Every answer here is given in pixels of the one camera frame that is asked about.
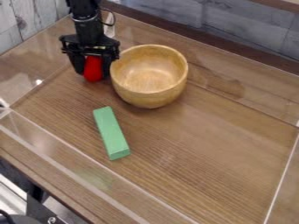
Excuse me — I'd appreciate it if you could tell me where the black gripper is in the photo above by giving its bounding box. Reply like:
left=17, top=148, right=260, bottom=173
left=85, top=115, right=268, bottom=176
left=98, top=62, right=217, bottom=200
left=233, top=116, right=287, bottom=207
left=58, top=34, right=120, bottom=77

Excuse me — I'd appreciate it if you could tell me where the red plush fruit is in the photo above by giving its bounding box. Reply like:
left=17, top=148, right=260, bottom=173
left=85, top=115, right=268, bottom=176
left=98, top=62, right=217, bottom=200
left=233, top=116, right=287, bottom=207
left=82, top=56, right=102, bottom=82

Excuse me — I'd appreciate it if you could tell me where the wooden bowl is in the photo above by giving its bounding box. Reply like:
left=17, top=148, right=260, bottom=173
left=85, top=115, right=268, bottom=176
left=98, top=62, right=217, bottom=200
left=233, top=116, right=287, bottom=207
left=109, top=44, right=189, bottom=109

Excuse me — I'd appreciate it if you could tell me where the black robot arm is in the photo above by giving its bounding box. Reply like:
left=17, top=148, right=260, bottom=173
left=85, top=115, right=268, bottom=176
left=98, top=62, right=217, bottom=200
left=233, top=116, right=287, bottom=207
left=58, top=0, right=120, bottom=81

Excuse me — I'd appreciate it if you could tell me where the green rectangular block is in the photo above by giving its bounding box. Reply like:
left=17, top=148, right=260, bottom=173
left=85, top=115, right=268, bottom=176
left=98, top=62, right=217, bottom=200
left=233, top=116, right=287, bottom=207
left=93, top=107, right=130, bottom=160

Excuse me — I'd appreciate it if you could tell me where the clear acrylic corner bracket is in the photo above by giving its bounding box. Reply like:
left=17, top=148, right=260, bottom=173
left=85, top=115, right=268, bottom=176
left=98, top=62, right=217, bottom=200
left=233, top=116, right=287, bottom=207
left=104, top=13, right=116, bottom=38

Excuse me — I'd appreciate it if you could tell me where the clear acrylic tray wall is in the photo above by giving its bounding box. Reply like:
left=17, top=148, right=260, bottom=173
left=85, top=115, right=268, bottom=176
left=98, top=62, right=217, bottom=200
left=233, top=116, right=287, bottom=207
left=0, top=17, right=299, bottom=224

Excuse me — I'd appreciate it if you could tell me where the black table clamp mount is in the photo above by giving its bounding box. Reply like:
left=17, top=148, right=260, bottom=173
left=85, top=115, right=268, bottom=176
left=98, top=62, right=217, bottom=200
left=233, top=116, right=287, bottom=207
left=0, top=196, right=69, bottom=224

